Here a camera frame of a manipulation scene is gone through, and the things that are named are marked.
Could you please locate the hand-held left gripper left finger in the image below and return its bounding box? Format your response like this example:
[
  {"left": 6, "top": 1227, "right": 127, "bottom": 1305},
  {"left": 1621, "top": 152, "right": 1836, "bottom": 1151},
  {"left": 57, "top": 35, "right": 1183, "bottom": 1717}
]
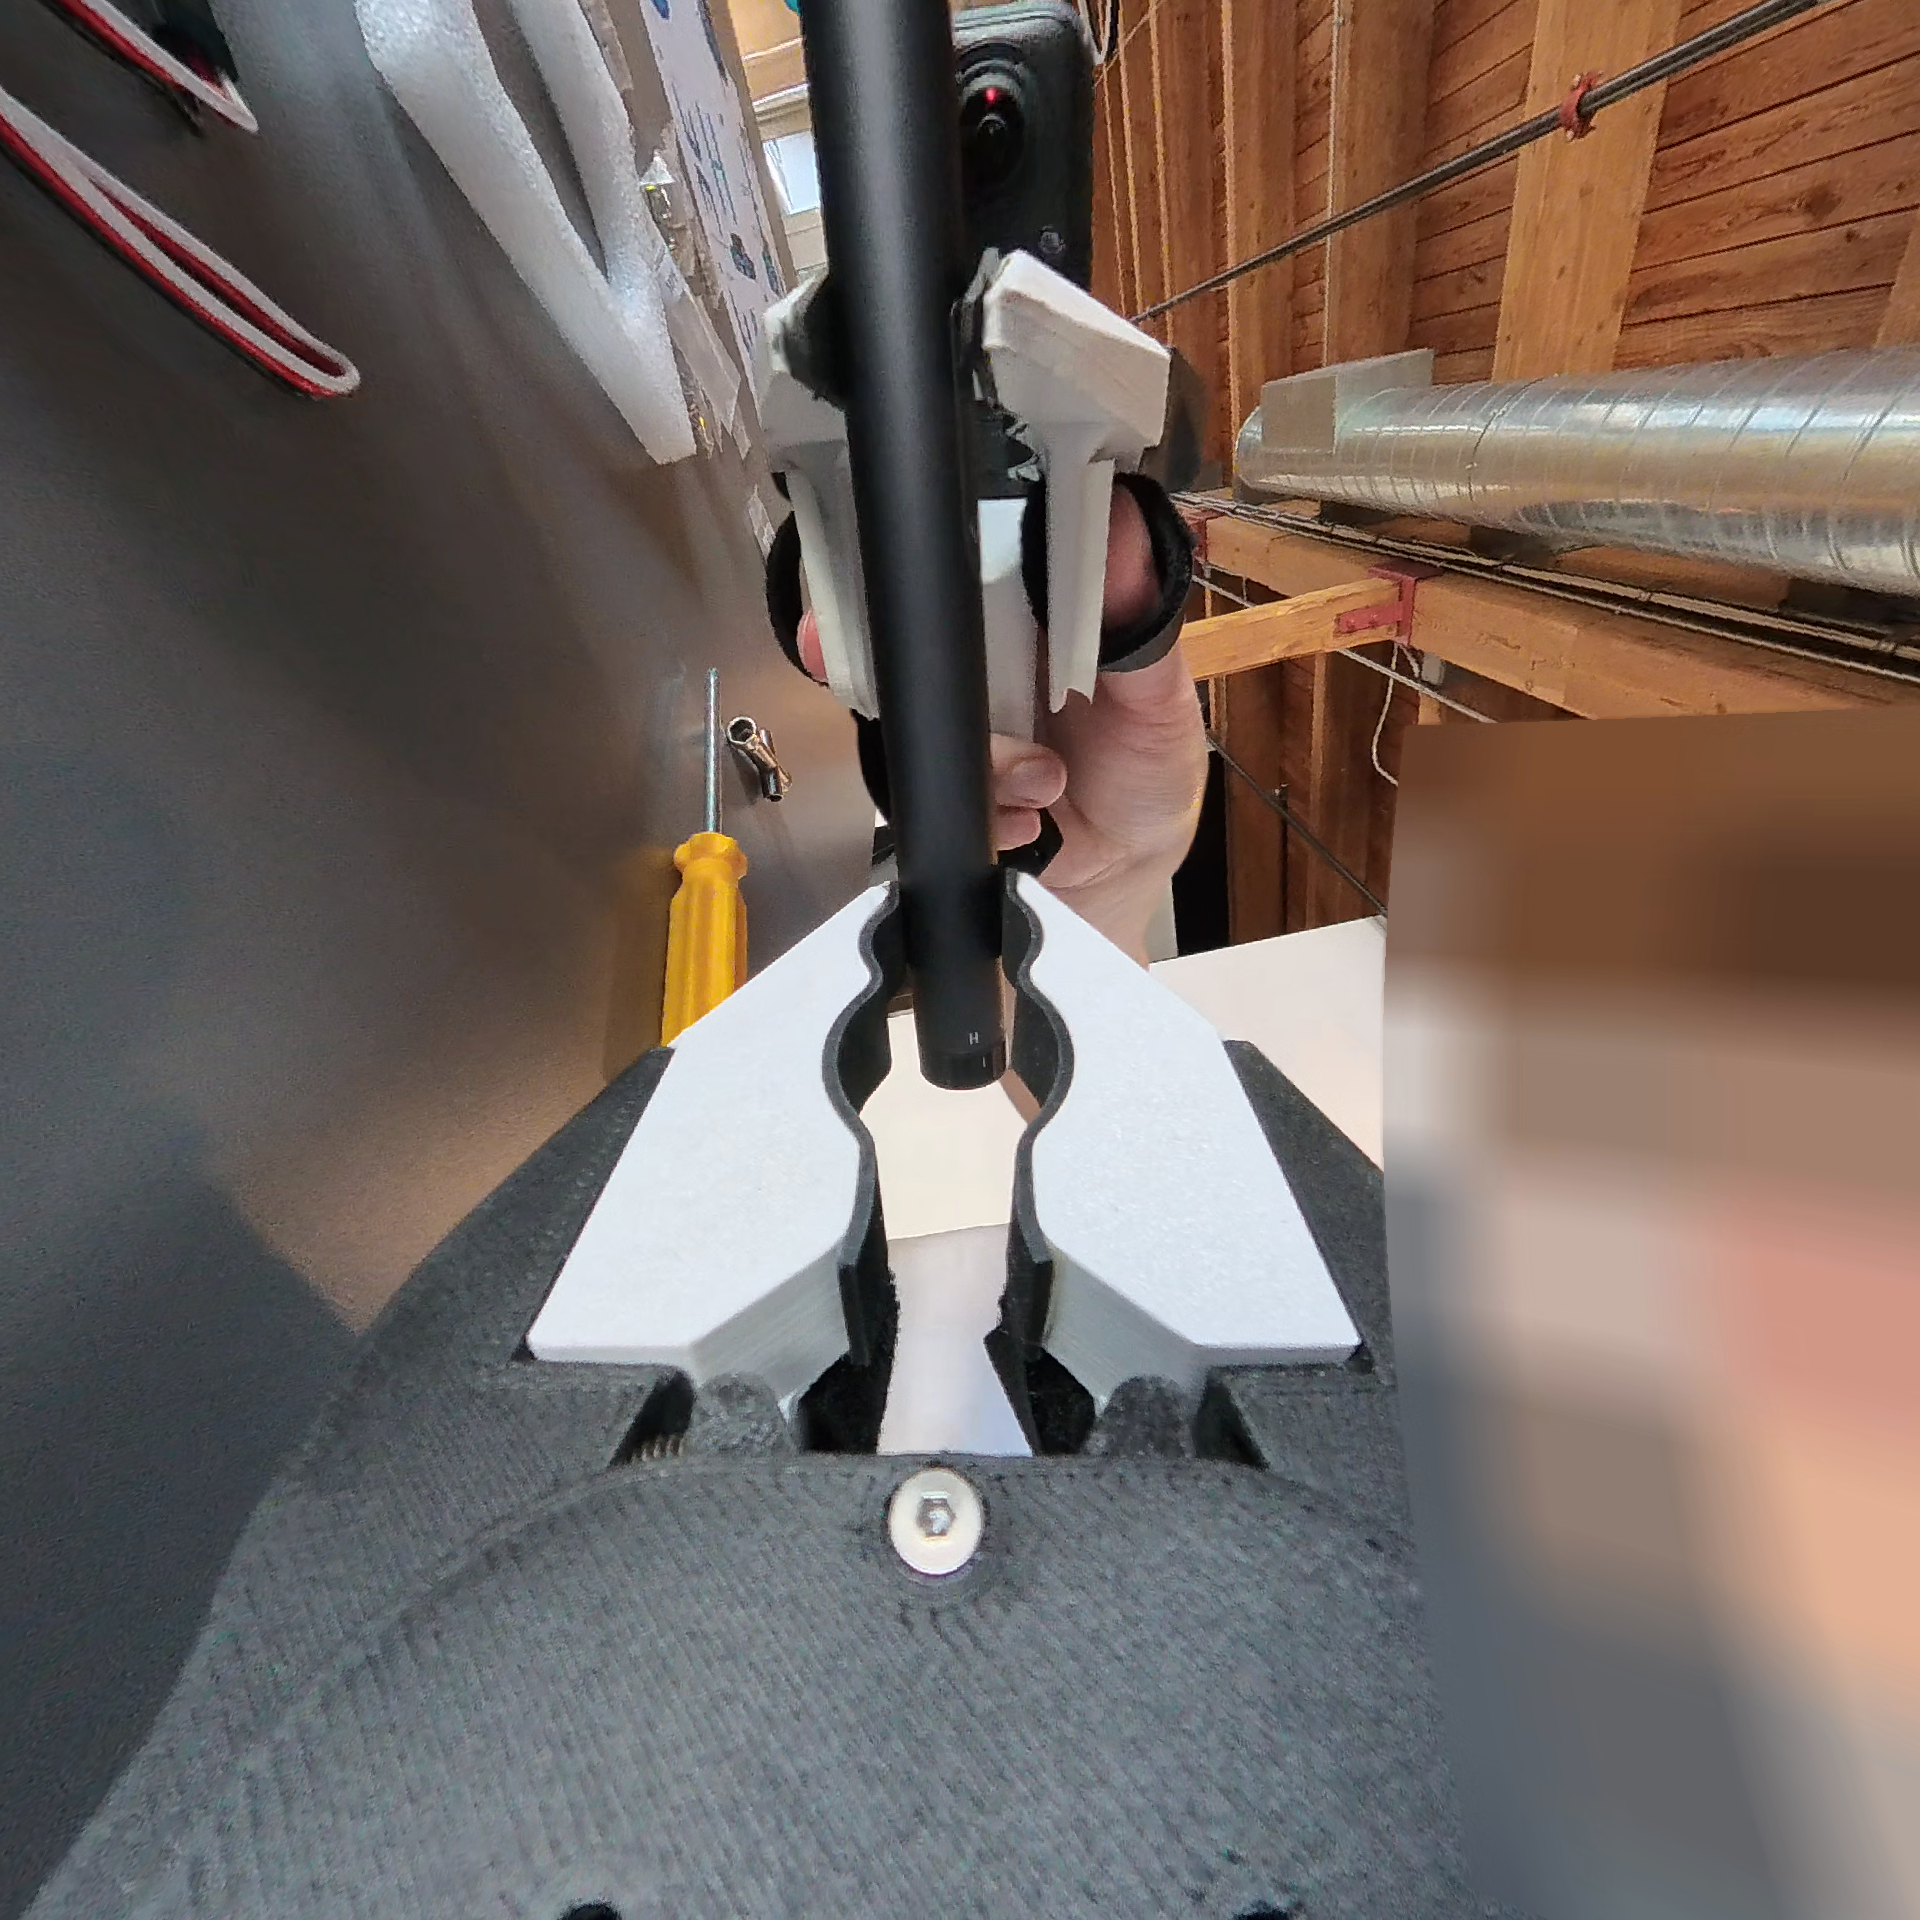
[{"left": 529, "top": 878, "right": 907, "bottom": 1419}]

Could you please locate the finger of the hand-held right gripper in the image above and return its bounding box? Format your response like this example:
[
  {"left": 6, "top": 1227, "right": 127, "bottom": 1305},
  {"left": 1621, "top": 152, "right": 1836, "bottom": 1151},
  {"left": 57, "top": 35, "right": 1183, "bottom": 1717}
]
[
  {"left": 756, "top": 274, "right": 887, "bottom": 715},
  {"left": 977, "top": 248, "right": 1174, "bottom": 715}
]

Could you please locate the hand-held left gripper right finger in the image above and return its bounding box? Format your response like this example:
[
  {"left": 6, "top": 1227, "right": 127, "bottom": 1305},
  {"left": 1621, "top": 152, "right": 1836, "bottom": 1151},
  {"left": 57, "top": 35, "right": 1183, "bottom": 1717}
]
[{"left": 1010, "top": 872, "right": 1362, "bottom": 1395}]

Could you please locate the black metal rod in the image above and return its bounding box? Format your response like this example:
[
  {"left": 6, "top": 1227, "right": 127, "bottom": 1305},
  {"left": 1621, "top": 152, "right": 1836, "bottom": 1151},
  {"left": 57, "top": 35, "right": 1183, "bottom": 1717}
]
[{"left": 800, "top": 0, "right": 1000, "bottom": 1093}]

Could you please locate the grey desk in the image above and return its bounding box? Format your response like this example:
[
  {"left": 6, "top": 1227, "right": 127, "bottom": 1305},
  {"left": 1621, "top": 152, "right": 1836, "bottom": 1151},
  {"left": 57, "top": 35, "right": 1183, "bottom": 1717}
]
[{"left": 0, "top": 0, "right": 901, "bottom": 1920}]

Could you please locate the person's right hand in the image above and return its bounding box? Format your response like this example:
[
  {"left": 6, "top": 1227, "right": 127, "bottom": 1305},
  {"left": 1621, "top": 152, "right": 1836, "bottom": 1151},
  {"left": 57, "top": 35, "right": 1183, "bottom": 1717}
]
[{"left": 800, "top": 488, "right": 1209, "bottom": 936}]

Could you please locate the white foam piece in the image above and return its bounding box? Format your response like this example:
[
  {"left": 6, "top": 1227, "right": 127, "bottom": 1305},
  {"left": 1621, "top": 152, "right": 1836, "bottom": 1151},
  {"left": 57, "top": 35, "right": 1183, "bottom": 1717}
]
[{"left": 354, "top": 0, "right": 700, "bottom": 466}]

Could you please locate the row of printed paper sheets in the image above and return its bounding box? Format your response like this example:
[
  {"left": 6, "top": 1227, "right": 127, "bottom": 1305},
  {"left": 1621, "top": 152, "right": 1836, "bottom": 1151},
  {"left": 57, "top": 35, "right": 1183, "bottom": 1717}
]
[{"left": 635, "top": 0, "right": 800, "bottom": 452}]

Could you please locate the thin metal ceiling rod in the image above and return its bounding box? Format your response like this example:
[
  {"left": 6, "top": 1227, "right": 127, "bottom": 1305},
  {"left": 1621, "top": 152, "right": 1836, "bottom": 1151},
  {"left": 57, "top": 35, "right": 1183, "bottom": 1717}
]
[{"left": 1120, "top": 0, "right": 1833, "bottom": 323}]

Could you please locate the yellow handled screwdriver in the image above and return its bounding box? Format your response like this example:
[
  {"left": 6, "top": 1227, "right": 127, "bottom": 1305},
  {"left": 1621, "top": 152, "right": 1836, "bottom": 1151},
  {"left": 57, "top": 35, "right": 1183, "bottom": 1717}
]
[{"left": 654, "top": 671, "right": 745, "bottom": 1046}]

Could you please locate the red metal bracket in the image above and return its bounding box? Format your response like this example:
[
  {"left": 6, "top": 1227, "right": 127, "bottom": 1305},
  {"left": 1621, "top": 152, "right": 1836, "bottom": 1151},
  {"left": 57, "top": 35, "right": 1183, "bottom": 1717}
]
[{"left": 1332, "top": 563, "right": 1445, "bottom": 645}]

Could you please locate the silver metal frame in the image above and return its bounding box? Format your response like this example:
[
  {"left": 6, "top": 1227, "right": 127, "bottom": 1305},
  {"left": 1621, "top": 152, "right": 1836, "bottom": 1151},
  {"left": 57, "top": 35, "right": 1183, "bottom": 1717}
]
[{"left": 1233, "top": 354, "right": 1920, "bottom": 603}]

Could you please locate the long red white servo cable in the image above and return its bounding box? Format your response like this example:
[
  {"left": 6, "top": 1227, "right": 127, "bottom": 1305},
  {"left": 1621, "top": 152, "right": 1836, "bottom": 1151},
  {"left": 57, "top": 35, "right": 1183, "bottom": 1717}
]
[{"left": 0, "top": 82, "right": 362, "bottom": 404}]

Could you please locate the short red white servo cable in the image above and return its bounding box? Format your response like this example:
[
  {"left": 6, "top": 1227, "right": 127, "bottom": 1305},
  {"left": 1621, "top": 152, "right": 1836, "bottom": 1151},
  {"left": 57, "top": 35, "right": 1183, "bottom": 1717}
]
[{"left": 57, "top": 0, "right": 263, "bottom": 136}]

